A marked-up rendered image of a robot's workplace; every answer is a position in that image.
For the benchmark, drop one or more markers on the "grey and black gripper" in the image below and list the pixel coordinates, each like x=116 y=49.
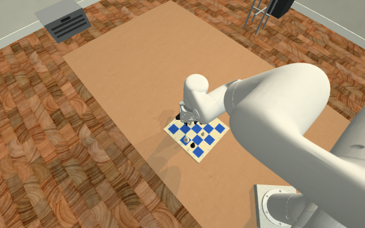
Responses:
x=185 y=116

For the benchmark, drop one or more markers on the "blue and cream chessboard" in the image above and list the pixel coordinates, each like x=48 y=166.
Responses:
x=214 y=131

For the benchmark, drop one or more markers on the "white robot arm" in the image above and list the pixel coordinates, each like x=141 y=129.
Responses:
x=269 y=114

